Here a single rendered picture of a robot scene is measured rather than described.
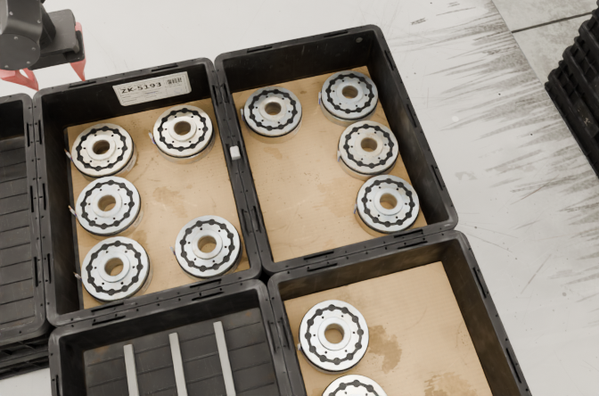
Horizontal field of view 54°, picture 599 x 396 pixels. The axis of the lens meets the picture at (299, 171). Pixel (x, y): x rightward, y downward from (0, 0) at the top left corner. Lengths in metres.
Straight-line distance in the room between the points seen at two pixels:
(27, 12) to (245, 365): 0.56
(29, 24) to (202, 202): 0.45
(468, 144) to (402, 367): 0.51
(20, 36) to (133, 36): 0.73
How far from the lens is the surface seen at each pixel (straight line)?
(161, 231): 0.99
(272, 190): 1.00
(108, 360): 0.95
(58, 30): 0.81
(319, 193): 0.99
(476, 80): 1.33
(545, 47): 2.42
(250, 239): 0.86
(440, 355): 0.94
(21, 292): 1.03
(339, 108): 1.05
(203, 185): 1.01
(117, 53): 1.37
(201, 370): 0.92
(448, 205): 0.91
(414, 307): 0.95
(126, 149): 1.04
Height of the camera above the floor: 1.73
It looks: 63 degrees down
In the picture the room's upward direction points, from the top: 1 degrees clockwise
